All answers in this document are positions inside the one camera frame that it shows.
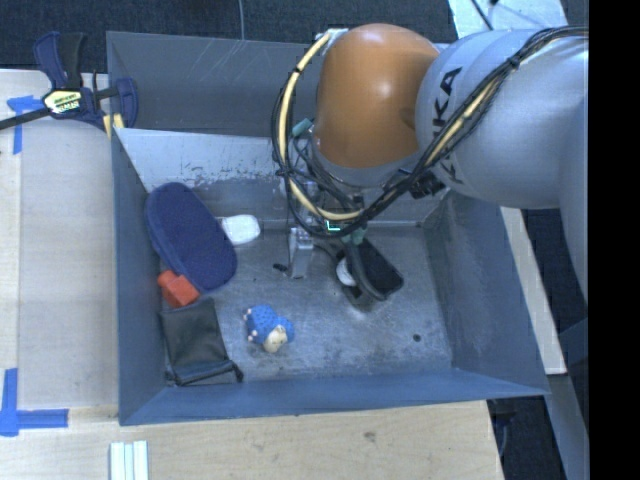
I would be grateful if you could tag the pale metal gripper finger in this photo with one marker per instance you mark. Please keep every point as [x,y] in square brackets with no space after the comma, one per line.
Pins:
[291,248]
[303,258]

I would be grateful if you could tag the white rounded block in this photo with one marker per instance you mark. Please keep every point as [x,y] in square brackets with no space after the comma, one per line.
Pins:
[242,229]

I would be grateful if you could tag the blue toy sheep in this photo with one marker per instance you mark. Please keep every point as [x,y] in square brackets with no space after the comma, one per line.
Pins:
[265,324]

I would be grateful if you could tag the grey metal bin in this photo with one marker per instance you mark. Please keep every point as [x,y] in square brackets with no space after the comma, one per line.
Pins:
[325,368]

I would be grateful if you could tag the red-orange block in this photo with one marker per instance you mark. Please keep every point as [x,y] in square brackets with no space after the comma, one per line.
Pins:
[177,289]

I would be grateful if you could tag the dark green pouch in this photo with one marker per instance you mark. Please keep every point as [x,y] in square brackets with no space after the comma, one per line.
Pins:
[195,340]

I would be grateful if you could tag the black cylinder on white bracket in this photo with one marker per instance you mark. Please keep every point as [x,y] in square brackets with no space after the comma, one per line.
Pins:
[356,268]

